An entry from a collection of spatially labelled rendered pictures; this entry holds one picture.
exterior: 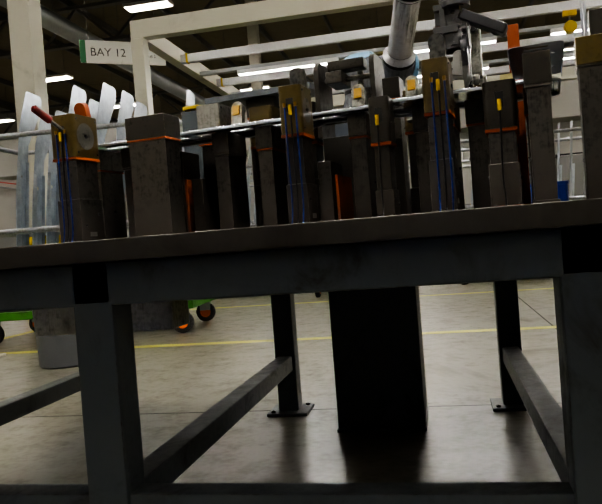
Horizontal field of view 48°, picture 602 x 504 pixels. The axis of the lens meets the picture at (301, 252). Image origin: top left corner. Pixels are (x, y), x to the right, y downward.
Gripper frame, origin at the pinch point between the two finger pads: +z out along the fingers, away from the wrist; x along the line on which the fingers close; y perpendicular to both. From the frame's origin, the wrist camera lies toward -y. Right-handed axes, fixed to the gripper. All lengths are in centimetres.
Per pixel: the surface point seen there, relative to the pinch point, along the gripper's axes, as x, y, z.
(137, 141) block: 16, 84, 5
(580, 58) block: 12.0, -24.5, 0.6
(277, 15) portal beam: -568, 262, -226
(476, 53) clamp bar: -20.1, -0.5, -11.9
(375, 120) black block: 16.4, 19.9, 8.5
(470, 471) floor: -20, 9, 102
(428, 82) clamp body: 20.1, 6.7, 2.5
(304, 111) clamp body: 15.1, 37.4, 3.8
